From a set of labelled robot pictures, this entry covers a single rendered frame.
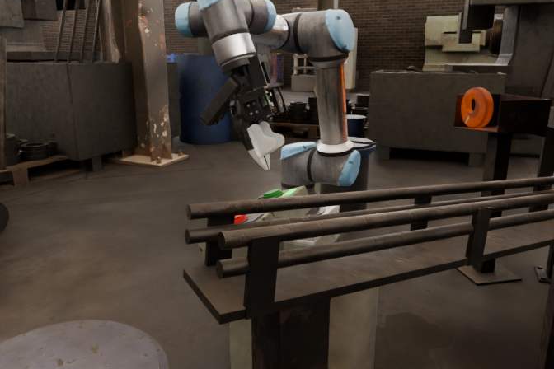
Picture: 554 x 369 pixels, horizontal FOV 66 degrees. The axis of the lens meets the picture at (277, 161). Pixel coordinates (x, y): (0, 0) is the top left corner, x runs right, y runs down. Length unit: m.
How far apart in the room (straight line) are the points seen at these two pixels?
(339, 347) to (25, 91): 3.34
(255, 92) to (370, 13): 10.90
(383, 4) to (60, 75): 9.24
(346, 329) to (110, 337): 0.39
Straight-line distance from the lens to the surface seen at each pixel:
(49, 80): 3.57
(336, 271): 0.38
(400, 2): 11.54
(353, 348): 0.82
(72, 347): 0.79
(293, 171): 1.40
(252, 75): 0.80
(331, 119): 1.29
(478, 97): 1.83
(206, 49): 4.63
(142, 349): 0.75
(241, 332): 0.85
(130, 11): 3.82
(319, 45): 1.23
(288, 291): 0.33
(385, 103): 3.72
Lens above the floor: 0.87
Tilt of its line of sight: 14 degrees down
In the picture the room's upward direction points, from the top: straight up
